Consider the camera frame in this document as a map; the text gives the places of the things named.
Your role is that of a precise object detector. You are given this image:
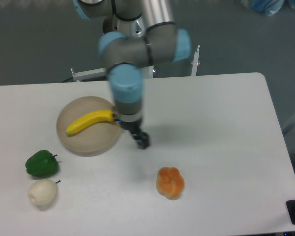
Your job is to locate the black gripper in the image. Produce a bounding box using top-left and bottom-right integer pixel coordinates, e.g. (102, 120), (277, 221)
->
(113, 112), (150, 149)

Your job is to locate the yellow banana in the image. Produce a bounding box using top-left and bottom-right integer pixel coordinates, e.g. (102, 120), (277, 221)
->
(66, 110), (114, 135)

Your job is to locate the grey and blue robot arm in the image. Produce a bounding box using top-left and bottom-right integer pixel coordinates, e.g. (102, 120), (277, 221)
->
(73, 0), (191, 149)

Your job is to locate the beige round plate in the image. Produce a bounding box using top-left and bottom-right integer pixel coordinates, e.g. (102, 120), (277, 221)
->
(56, 96), (121, 156)

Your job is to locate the orange knotted bread roll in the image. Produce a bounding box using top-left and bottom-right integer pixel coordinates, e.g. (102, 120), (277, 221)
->
(156, 167), (185, 200)

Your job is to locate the green bell pepper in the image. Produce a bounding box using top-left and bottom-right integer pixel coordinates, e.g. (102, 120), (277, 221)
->
(25, 150), (59, 177)

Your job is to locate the white pear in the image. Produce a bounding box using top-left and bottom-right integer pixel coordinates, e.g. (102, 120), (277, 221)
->
(28, 179), (59, 206)

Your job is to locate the blue plastic bag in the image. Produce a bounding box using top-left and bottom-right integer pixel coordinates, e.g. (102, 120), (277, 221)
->
(239, 0), (295, 16)

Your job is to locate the white upright frame post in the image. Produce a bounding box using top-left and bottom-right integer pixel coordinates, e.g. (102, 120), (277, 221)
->
(191, 45), (201, 77)

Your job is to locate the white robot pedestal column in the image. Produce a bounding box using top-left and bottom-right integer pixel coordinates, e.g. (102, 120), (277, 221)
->
(102, 14), (159, 80)

